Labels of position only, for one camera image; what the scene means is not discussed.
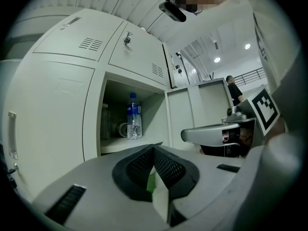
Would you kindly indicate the black head-worn camera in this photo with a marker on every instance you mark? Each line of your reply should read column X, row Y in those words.
column 174, row 11

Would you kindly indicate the round ceiling light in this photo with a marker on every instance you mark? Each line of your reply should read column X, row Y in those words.
column 217, row 59
column 247, row 46

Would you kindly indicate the clear water bottle blue label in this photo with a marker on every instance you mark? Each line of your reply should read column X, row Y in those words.
column 134, row 114

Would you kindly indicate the white locker door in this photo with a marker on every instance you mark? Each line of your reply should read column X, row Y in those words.
column 207, row 105

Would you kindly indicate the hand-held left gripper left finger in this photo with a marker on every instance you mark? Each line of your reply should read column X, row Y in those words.
column 96, row 184

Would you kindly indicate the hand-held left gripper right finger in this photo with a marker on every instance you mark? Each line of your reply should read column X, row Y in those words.
column 211, row 182

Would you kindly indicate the green cup with lid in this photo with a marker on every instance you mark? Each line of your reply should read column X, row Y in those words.
column 150, row 184

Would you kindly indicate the person's right forearm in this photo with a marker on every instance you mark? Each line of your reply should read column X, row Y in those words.
column 276, row 129

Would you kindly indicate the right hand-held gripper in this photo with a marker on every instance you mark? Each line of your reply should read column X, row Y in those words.
column 264, row 105

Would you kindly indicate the grey metal locker cabinet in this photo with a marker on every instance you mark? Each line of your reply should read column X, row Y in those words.
column 48, row 105

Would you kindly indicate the clear glass jar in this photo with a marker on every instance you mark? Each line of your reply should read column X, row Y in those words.
column 106, row 124

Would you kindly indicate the black-headed keys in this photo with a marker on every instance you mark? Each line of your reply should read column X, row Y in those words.
column 126, row 40
column 178, row 68
column 15, row 168

